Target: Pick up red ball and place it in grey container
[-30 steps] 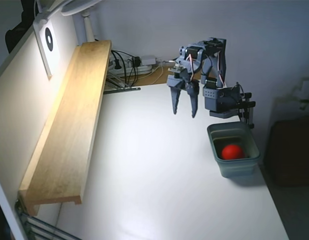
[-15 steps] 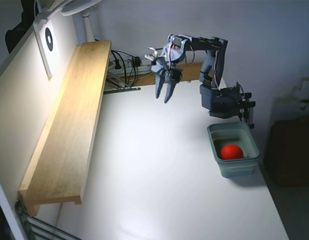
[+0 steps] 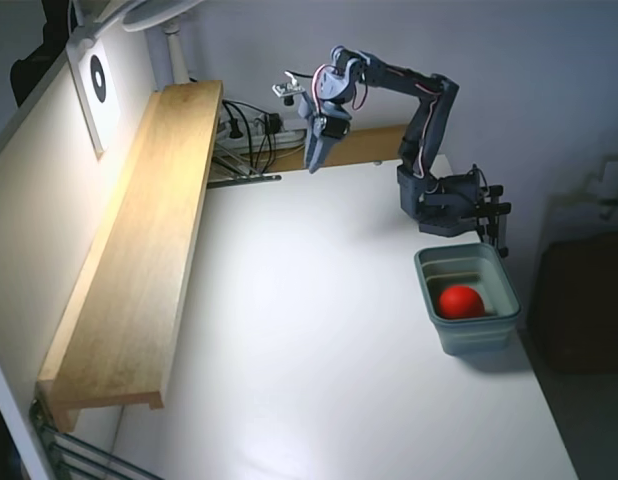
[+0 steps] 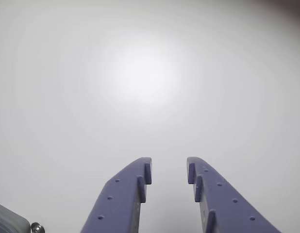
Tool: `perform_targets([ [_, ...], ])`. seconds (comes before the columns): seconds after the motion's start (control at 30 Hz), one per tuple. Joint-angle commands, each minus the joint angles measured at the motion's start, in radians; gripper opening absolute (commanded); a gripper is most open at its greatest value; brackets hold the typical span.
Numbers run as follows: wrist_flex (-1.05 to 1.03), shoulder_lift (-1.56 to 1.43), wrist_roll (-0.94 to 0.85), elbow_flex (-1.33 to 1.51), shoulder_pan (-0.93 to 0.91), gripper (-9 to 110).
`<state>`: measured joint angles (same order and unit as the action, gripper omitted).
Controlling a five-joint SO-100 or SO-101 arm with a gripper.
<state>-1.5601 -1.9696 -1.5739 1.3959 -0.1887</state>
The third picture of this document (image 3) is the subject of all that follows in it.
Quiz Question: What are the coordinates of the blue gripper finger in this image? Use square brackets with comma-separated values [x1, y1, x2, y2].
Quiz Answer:
[316, 137, 341, 170]
[302, 127, 322, 175]

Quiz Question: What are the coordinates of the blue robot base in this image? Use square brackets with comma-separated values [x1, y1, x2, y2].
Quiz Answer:
[416, 172, 485, 237]

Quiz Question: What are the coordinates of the red ball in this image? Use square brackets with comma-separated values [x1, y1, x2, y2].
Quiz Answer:
[437, 284, 487, 320]

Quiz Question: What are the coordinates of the black table clamp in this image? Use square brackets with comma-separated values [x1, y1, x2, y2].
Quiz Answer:
[476, 201, 513, 260]

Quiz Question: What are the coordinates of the white desk lamp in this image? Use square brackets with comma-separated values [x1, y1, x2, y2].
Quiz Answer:
[121, 0, 206, 95]

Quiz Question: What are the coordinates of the white power strip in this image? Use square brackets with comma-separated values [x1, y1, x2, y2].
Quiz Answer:
[216, 124, 308, 151]

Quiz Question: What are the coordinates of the long wooden shelf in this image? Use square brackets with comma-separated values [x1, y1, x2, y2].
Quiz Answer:
[37, 79, 225, 434]

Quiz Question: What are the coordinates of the white desk side panel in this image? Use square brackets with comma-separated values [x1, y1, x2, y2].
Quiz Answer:
[0, 47, 163, 480]

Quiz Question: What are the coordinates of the white wall fixture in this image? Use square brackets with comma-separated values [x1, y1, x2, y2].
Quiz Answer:
[546, 153, 618, 221]

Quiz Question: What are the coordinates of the white paper black ring target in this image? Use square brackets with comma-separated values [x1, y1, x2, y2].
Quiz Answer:
[66, 37, 123, 161]

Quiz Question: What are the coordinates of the small wrist camera board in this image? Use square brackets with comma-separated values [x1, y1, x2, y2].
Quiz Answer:
[271, 73, 306, 107]

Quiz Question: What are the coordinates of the black power cable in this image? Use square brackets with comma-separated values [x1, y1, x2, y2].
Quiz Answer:
[251, 127, 281, 174]
[221, 99, 263, 174]

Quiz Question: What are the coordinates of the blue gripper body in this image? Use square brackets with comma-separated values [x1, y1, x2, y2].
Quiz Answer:
[298, 94, 352, 145]

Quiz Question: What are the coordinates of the grey plastic container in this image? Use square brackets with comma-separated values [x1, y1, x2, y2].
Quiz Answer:
[413, 243, 523, 357]

